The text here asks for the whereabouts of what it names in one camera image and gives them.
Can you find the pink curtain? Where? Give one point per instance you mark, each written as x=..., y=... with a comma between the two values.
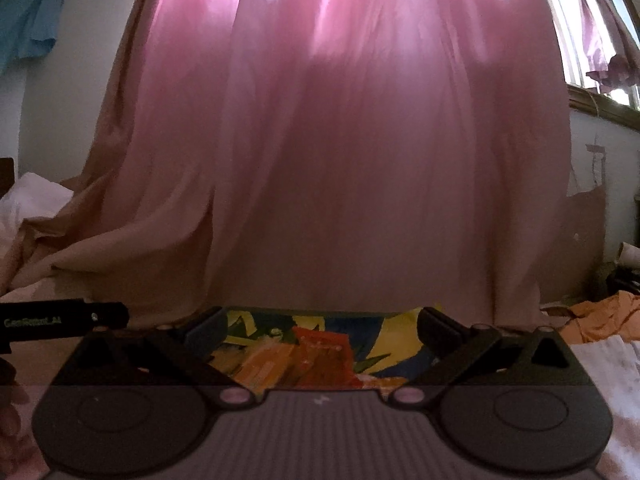
x=320, y=155

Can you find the floral bed sheet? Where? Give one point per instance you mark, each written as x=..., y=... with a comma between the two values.
x=613, y=365

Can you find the orange red snack packet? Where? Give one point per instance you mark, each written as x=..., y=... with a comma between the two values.
x=323, y=361

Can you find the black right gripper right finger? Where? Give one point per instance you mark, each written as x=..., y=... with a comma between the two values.
x=442, y=336

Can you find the grey tray with colourful lining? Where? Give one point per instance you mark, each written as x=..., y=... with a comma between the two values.
x=269, y=350

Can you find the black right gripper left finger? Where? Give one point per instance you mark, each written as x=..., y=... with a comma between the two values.
x=194, y=339

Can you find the blue hanging cloth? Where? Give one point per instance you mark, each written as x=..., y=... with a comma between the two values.
x=29, y=29

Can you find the orange cloth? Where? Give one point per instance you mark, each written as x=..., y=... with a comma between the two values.
x=617, y=315

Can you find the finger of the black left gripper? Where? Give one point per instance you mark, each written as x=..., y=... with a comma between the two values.
x=107, y=316

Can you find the white pillow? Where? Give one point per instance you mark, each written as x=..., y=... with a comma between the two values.
x=30, y=197

